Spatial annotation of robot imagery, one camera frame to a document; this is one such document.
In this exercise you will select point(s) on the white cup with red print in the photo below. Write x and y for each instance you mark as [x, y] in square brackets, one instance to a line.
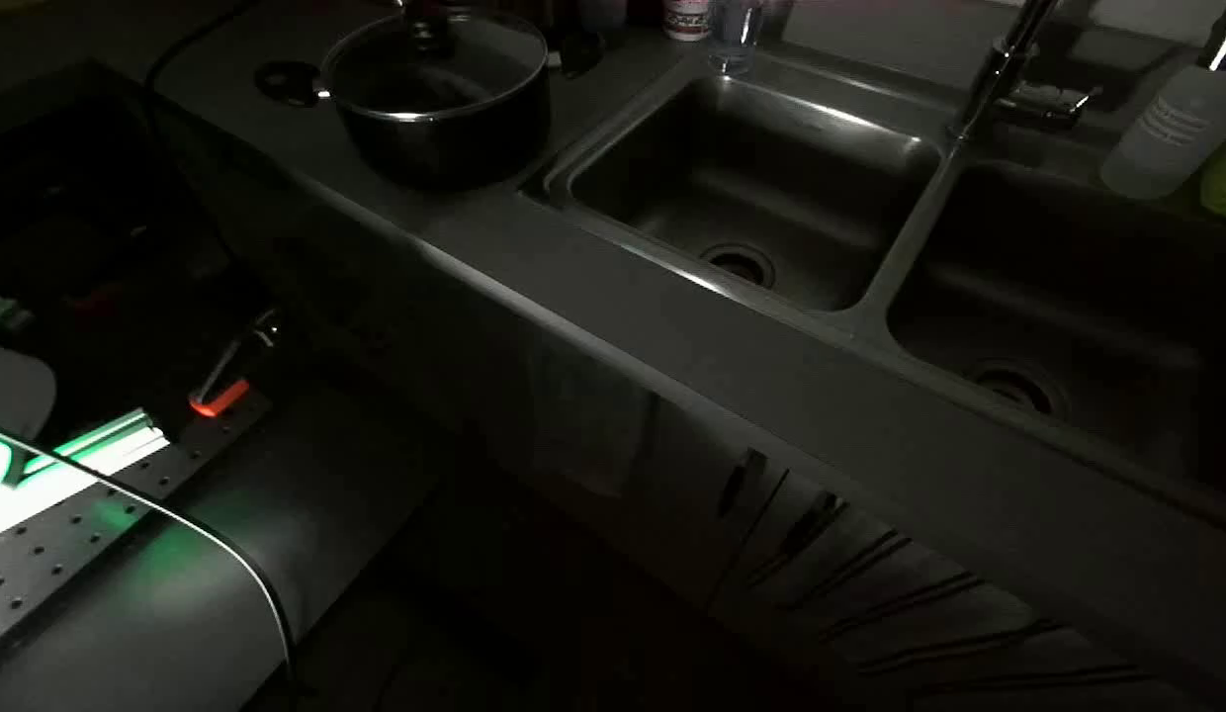
[691, 18]

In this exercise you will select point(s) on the clear drinking glass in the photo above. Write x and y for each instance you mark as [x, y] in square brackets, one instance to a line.
[737, 25]

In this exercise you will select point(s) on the clear dish soap bottle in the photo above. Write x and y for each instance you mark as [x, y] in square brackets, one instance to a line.
[1172, 122]

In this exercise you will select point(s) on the glass lid with black knob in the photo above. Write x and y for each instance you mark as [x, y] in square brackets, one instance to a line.
[489, 64]

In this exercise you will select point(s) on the black cooking pot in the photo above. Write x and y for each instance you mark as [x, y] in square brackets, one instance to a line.
[441, 147]

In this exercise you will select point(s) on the chrome gooseneck faucet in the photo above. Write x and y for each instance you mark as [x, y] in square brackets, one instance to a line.
[996, 68]

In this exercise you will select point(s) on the steel double basin sink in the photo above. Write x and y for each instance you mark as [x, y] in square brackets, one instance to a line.
[774, 197]

